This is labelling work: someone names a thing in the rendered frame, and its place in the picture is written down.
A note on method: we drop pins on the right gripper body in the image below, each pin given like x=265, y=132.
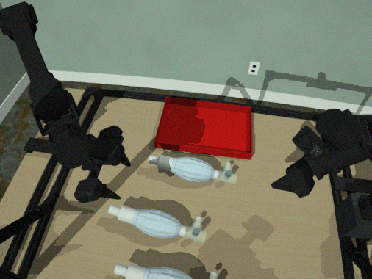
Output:
x=301, y=175

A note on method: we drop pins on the red tray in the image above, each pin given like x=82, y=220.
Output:
x=205, y=127

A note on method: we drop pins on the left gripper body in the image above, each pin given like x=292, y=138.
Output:
x=90, y=189

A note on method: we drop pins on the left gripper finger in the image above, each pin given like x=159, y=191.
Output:
x=107, y=193
x=125, y=160

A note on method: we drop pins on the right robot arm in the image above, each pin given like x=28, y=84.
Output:
x=343, y=132

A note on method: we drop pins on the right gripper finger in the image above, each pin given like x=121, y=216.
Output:
x=303, y=159
x=283, y=184

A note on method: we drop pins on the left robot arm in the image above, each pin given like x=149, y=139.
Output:
x=50, y=101

